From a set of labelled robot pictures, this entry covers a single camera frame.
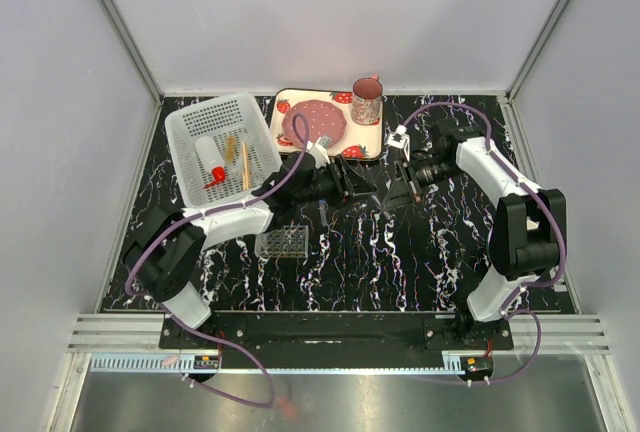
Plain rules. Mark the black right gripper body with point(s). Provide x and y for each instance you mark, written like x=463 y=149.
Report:
x=425 y=173

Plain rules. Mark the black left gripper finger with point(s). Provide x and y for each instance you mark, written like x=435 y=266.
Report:
x=343 y=167
x=358 y=187

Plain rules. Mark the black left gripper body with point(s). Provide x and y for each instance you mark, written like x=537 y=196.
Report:
x=326 y=185

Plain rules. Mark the clear test tube rack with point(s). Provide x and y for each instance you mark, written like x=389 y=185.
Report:
x=289 y=242

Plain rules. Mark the wooden test tube clamp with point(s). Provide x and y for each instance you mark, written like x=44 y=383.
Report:
x=246 y=179

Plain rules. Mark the brown test tube brush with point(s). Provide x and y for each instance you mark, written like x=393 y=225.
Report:
x=230 y=150

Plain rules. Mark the white red-capped wash bottle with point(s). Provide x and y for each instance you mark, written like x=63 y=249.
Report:
x=211 y=160

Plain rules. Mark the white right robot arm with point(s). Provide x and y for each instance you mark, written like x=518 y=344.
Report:
x=526 y=240

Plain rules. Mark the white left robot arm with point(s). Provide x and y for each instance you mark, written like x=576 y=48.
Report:
x=161 y=256

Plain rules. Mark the strawberry pattern tray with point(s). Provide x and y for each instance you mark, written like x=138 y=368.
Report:
x=361 y=143

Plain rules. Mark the pink polka dot plate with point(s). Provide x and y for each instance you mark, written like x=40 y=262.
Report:
x=323 y=118

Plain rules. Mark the pink floral mug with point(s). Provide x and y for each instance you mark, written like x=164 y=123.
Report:
x=366 y=106

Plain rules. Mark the white plastic mesh basket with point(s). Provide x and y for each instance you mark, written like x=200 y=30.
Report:
x=232 y=115

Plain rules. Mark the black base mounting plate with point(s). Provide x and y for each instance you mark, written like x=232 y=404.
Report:
x=424 y=330

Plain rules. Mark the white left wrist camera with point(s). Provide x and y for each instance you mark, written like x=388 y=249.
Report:
x=318 y=150

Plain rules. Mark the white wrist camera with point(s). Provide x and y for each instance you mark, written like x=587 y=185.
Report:
x=399 y=139
x=318 y=150

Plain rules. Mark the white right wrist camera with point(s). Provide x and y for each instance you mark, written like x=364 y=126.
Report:
x=399 y=139

